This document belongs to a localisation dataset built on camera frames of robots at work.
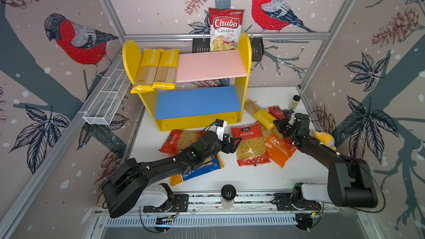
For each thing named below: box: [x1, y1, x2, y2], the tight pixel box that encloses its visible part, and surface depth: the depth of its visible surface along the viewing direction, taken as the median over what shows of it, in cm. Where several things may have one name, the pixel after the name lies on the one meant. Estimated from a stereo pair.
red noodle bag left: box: [158, 129, 207, 156], surface depth 90 cm
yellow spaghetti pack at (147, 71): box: [130, 48, 163, 94], surface depth 71 cm
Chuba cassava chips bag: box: [208, 7, 245, 52], surface depth 85 cm
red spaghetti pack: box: [267, 105, 287, 121], surface depth 106 cm
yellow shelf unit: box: [122, 32, 252, 132], surface depth 80 cm
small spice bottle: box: [288, 94, 302, 111], surface depth 106 cm
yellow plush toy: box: [313, 130, 337, 151], surface depth 87 cm
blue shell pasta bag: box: [169, 153, 225, 187], surface depth 81 cm
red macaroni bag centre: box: [230, 122, 272, 166], surface depth 89 cm
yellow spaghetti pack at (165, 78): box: [152, 48, 181, 90], surface depth 71 cm
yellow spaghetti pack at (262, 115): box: [243, 97, 277, 131], surface depth 99 cm
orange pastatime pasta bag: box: [265, 132, 298, 169], surface depth 88 cm
